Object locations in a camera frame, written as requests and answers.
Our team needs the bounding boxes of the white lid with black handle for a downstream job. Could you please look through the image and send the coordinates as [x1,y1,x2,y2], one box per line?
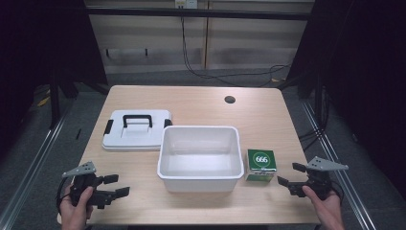
[101,108,173,152]

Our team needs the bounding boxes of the black wall cable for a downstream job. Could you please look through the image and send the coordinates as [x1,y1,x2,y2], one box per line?
[179,16,292,88]

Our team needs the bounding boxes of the black floor cables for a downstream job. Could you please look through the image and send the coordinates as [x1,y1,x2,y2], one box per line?
[298,126,326,152]

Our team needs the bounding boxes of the black horizontal metal bar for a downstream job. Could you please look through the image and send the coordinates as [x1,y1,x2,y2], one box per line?
[85,7,316,22]

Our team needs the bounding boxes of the black metal stand leg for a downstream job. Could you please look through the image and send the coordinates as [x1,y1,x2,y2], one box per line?
[47,74,62,130]

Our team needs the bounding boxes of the white wall socket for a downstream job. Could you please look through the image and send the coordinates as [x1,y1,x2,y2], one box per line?
[174,0,199,10]

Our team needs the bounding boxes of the person's right hand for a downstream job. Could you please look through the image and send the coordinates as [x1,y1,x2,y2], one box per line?
[301,185,346,230]

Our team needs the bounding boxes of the person's left hand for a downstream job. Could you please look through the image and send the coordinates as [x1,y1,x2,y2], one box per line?
[58,185,96,230]

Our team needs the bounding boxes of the green cardboard box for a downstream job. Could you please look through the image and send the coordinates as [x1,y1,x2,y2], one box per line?
[244,148,278,183]

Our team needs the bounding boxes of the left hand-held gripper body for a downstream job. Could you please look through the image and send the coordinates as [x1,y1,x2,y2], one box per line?
[61,161,112,211]

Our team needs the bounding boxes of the black curtain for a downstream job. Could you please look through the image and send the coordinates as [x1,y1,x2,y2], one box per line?
[285,0,406,200]
[0,0,108,162]

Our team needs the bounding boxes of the aluminium floor rail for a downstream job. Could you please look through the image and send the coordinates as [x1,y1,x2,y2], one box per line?
[0,104,77,230]
[301,100,379,230]

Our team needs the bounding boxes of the yellow floor tape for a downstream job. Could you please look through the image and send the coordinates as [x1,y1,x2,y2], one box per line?
[35,95,52,108]

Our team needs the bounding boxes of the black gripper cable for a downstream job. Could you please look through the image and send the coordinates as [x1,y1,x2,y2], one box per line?
[56,175,73,214]

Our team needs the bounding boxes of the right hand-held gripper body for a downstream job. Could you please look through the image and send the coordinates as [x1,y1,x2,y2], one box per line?
[287,155,350,201]

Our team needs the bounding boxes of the white plastic storage box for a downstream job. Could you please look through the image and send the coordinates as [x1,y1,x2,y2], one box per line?
[156,125,245,194]

